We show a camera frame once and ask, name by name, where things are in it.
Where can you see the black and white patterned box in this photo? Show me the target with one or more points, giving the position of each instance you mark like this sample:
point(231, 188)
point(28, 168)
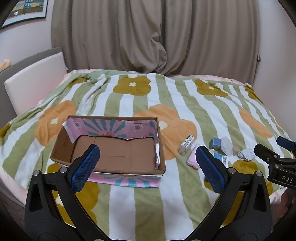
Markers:
point(186, 145)

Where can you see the clear plastic packet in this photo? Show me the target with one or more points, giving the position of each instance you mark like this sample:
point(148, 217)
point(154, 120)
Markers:
point(227, 146)

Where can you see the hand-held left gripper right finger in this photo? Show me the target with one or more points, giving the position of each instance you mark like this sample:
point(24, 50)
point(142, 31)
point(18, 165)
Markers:
point(210, 169)

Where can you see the pink fluffy pad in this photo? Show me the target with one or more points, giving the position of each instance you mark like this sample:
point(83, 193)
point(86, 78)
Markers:
point(193, 158)

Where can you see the white wrapper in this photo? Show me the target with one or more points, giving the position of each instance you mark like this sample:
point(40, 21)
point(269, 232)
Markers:
point(246, 154)

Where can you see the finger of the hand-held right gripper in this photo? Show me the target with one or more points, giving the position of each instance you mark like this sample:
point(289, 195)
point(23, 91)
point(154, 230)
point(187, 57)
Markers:
point(266, 151)
point(286, 142)

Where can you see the framed wall picture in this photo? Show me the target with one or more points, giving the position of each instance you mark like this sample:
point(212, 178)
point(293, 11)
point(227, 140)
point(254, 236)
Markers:
point(25, 11)

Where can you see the beige curtain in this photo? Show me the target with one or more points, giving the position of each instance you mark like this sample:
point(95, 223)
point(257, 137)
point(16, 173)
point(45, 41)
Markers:
point(138, 34)

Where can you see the grey bed frame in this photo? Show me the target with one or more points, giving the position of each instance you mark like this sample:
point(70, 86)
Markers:
point(23, 60)

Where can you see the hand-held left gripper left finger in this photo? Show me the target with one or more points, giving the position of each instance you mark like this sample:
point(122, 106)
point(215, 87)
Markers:
point(85, 166)

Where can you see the striped floral blanket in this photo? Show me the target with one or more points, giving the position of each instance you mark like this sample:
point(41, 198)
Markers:
point(138, 97)

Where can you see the small tan round cap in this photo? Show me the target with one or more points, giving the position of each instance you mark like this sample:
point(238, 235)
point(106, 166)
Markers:
point(235, 151)

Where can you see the white padded panel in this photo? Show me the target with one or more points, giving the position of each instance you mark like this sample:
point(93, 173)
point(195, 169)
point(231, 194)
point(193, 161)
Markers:
point(34, 81)

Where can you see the cardboard box with pink flaps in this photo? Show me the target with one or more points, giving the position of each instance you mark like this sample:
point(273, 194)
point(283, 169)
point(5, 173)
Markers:
point(115, 150)

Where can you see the peach fabric item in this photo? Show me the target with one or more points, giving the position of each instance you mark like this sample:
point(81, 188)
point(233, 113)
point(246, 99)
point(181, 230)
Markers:
point(4, 63)

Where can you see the small blue box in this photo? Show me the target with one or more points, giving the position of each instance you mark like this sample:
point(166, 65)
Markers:
point(215, 143)

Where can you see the white and blue carton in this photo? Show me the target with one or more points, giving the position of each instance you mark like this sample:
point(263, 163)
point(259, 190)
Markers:
point(222, 158)

